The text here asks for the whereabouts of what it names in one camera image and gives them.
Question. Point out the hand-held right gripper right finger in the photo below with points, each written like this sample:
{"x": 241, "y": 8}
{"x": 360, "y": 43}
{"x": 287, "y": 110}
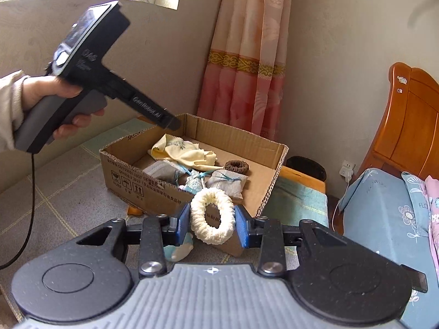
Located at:
{"x": 241, "y": 228}

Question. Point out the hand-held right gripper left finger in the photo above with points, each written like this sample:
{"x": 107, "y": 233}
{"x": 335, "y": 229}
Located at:
{"x": 183, "y": 224}

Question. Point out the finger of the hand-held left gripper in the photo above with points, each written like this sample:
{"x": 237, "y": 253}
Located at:
{"x": 172, "y": 123}

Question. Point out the white fluffy scrunchie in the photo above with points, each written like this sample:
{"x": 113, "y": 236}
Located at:
{"x": 197, "y": 209}

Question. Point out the pale yellow cloth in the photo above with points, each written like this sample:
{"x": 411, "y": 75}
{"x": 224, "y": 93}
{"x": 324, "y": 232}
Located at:
{"x": 185, "y": 156}

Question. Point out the grey woven pouch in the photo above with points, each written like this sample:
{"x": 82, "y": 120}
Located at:
{"x": 164, "y": 173}

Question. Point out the cardboard box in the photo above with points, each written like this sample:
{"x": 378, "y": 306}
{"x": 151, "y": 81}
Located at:
{"x": 240, "y": 144}

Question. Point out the person's left forearm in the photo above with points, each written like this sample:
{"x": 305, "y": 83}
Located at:
{"x": 12, "y": 109}

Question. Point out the pale teal soft cloth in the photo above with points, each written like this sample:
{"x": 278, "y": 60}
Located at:
{"x": 180, "y": 252}

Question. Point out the person's left hand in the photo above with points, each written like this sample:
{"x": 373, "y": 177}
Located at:
{"x": 44, "y": 89}

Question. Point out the light blue knitted pouch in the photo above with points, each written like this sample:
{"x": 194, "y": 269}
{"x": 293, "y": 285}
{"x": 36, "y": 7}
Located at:
{"x": 193, "y": 183}

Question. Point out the brown scrunchie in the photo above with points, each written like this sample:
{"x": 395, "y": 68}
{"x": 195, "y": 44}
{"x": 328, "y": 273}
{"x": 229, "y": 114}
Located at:
{"x": 228, "y": 167}

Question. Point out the pink patterned curtain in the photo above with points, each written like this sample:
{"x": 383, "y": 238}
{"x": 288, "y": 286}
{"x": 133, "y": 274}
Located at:
{"x": 247, "y": 75}

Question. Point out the black waste bin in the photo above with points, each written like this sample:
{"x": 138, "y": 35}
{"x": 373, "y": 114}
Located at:
{"x": 307, "y": 168}

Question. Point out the green grey checked sheet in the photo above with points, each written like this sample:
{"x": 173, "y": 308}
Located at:
{"x": 68, "y": 195}

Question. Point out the blue floral bedsheet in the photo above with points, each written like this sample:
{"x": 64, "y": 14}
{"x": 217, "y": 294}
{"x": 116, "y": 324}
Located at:
{"x": 377, "y": 219}

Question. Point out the blue floral pillow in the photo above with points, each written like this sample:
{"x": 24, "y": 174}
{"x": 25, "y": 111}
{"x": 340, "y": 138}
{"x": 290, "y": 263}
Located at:
{"x": 415, "y": 198}

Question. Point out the pink floral cloth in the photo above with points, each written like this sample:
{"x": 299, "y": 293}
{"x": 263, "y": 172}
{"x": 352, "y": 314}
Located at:
{"x": 434, "y": 205}

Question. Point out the wooden headboard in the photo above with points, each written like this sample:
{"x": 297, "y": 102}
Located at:
{"x": 411, "y": 126}

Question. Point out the cartoon sticker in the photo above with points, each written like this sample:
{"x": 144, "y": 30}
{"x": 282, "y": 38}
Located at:
{"x": 402, "y": 79}

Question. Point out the white wall socket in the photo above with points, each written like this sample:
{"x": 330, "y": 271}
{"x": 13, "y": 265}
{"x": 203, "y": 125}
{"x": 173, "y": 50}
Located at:
{"x": 347, "y": 168}

